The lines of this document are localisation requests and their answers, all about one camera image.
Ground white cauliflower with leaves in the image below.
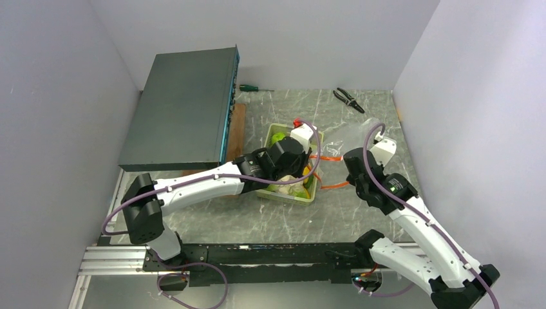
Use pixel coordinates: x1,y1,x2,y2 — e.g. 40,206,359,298
267,180,310,198

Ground clear zip bag orange zipper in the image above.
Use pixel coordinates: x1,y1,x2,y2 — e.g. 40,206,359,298
314,118,379,190

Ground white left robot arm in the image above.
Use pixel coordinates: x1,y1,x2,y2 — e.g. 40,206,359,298
122,134,312,270

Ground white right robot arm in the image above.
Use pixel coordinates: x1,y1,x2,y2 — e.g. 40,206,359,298
343,147,500,308

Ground green lime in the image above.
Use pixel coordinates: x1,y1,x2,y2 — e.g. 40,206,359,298
270,132,286,145

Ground light green perforated basket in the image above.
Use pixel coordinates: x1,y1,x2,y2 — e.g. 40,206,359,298
256,123,318,206

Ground wooden board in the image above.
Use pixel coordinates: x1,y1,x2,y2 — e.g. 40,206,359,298
181,103,247,199

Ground dark grey metal box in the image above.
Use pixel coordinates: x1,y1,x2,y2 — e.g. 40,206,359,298
118,46,240,172

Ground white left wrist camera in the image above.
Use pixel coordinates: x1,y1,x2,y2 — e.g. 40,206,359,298
290,118,317,153

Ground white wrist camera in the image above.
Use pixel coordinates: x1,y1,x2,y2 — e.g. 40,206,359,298
370,136,397,167
290,118,317,153

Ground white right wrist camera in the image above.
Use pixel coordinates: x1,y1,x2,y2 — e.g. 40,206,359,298
370,136,397,167

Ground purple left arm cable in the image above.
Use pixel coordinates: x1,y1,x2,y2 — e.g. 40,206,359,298
100,120,322,309

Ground green handled screwdriver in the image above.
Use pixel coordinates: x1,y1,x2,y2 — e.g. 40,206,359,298
238,84,271,92

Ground black handled pliers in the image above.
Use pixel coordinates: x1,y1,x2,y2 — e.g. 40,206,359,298
332,88,365,114

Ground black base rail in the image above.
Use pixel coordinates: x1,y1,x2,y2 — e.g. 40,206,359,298
142,242,377,287

